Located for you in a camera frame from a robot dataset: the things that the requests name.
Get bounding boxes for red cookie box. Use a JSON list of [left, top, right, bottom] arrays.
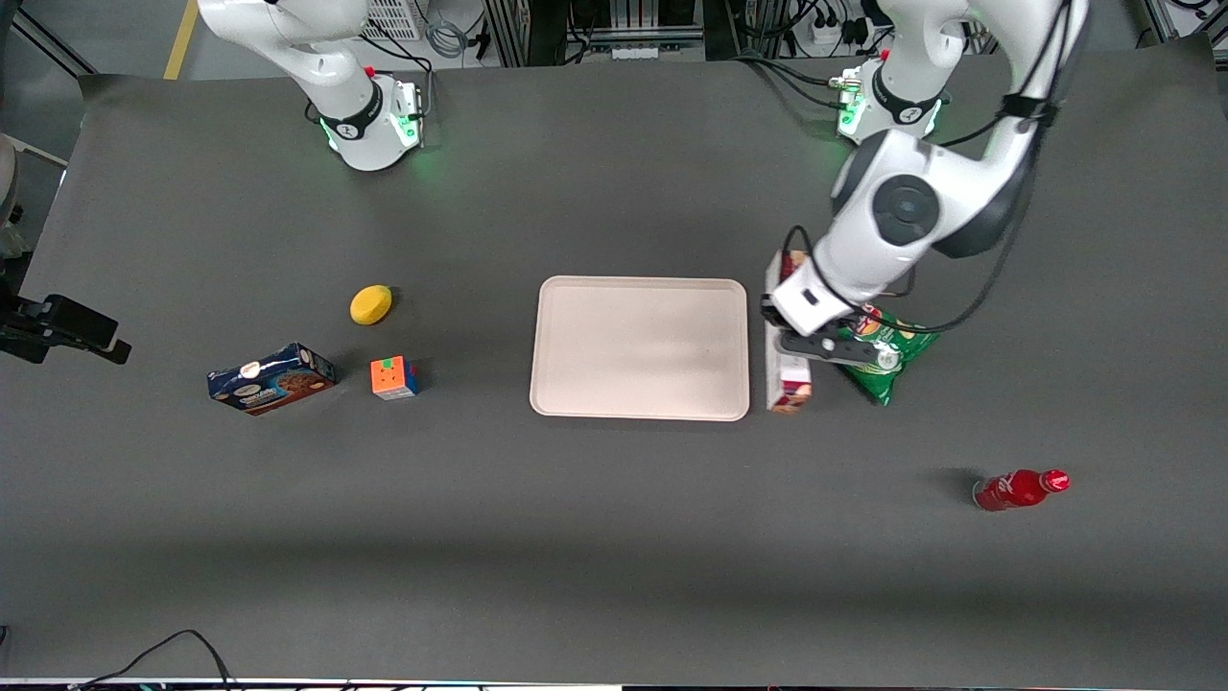
[[765, 250, 815, 415]]

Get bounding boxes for beige plastic tray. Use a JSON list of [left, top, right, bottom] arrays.
[[530, 275, 751, 422]]

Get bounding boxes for blue cookie box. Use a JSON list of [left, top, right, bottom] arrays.
[[206, 342, 339, 417]]

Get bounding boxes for green chips bag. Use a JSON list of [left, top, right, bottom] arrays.
[[833, 304, 942, 407]]

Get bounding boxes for white power strip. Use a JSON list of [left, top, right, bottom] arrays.
[[808, 8, 869, 54]]

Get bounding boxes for red drink bottle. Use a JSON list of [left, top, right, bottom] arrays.
[[972, 468, 1072, 512]]

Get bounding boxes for colourful puzzle cube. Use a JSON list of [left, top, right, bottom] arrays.
[[369, 354, 421, 402]]

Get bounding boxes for yellow lemon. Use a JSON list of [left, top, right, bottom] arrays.
[[349, 284, 393, 327]]

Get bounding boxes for white perforated basket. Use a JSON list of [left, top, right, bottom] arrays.
[[359, 0, 425, 42]]

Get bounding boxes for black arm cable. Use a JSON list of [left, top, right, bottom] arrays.
[[782, 0, 1077, 337]]

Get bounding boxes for grey coiled cable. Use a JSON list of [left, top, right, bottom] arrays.
[[425, 12, 473, 60]]

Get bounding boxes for black cable at table edge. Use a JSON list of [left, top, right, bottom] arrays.
[[65, 629, 243, 691]]

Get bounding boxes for black camera on mount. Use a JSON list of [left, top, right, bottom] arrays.
[[0, 292, 133, 367]]

